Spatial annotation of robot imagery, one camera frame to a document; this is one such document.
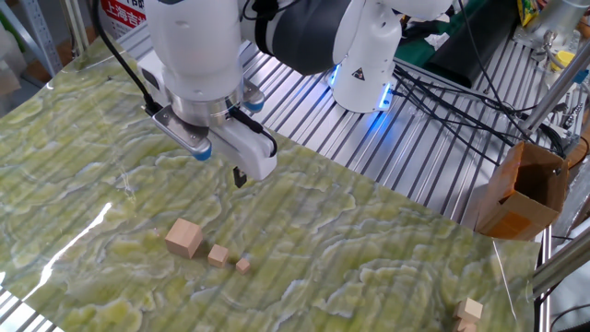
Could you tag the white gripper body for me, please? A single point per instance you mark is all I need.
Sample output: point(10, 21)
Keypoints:
point(244, 157)

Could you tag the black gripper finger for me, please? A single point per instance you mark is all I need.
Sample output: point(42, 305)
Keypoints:
point(240, 179)

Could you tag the large wooden cube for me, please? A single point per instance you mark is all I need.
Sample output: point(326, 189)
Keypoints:
point(183, 239)

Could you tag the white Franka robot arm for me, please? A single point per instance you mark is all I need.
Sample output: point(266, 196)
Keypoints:
point(198, 46)

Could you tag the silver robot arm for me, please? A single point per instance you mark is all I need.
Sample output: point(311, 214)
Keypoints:
point(558, 20)

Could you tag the spare wooden block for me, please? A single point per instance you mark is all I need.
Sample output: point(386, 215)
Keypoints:
point(469, 310)

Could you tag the medium wooden cube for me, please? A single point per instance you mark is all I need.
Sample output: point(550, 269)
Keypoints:
point(218, 256)

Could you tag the small wooden cube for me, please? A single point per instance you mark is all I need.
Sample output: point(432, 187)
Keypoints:
point(243, 266)

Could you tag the green marble pattern mat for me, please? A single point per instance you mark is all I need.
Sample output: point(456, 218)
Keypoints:
point(322, 253)

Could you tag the white sign red text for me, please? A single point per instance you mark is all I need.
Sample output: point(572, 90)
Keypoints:
point(122, 16)

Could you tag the perforated steel angle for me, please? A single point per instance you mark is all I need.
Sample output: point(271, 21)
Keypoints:
point(41, 32)

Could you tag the brown cardboard box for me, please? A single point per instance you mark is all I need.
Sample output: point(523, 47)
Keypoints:
point(507, 216)

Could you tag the yellow green snack bag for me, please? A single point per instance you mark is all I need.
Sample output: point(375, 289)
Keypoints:
point(527, 11)

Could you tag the small yellow object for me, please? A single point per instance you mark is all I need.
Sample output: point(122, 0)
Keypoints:
point(563, 59)

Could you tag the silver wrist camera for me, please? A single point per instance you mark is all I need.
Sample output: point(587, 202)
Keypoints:
point(180, 131)

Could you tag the aluminium frame post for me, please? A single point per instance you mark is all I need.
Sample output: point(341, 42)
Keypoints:
point(76, 23)
point(553, 94)
point(562, 265)

